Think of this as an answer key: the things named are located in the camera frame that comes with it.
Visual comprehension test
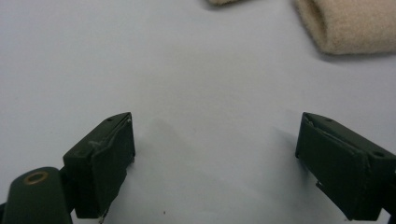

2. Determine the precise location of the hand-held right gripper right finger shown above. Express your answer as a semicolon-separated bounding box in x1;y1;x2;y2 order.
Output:
294;112;396;221

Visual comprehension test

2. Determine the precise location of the beige knitted glove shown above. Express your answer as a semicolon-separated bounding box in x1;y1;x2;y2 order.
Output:
207;0;248;6
293;0;396;56

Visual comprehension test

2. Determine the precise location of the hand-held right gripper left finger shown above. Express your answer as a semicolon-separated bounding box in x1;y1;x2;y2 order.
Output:
63;112;136;219

